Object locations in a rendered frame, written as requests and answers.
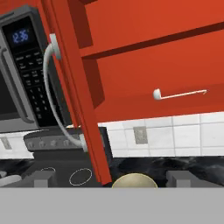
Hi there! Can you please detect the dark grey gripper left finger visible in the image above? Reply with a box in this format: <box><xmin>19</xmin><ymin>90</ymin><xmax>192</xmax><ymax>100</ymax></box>
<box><xmin>12</xmin><ymin>170</ymin><xmax>57</xmax><ymax>188</ymax></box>

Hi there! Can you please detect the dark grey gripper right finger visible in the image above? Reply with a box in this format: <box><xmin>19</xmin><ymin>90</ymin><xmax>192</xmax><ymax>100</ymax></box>
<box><xmin>165</xmin><ymin>170</ymin><xmax>223</xmax><ymax>188</ymax></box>

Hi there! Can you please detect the beige pot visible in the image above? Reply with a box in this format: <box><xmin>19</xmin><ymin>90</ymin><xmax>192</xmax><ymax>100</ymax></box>
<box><xmin>111</xmin><ymin>172</ymin><xmax>159</xmax><ymax>188</ymax></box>

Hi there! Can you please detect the red cabinet door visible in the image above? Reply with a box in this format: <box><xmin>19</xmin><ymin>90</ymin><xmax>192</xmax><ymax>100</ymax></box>
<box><xmin>37</xmin><ymin>0</ymin><xmax>114</xmax><ymax>186</ymax></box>

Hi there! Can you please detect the black stove with hob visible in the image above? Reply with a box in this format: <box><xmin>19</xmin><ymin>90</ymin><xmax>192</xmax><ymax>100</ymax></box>
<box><xmin>0</xmin><ymin>127</ymin><xmax>114</xmax><ymax>188</ymax></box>

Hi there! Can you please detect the white rounded object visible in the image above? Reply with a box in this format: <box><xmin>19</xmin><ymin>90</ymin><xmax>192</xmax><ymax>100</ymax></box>
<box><xmin>0</xmin><ymin>170</ymin><xmax>24</xmax><ymax>188</ymax></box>

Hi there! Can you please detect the black and grey microwave oven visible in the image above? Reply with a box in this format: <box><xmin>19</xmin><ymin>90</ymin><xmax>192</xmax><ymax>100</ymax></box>
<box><xmin>0</xmin><ymin>3</ymin><xmax>74</xmax><ymax>134</ymax></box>

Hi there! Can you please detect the grey wall outlet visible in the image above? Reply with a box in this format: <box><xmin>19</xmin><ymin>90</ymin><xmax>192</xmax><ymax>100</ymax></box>
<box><xmin>0</xmin><ymin>136</ymin><xmax>13</xmax><ymax>151</ymax></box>
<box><xmin>132</xmin><ymin>125</ymin><xmax>149</xmax><ymax>145</ymax></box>

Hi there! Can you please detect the white curved door handle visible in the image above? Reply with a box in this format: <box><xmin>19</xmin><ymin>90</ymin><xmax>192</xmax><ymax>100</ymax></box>
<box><xmin>42</xmin><ymin>32</ymin><xmax>88</xmax><ymax>153</ymax></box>

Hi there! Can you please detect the red open wall cabinet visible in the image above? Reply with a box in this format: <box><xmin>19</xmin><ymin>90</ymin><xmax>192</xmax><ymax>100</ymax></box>
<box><xmin>68</xmin><ymin>0</ymin><xmax>224</xmax><ymax>124</ymax></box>

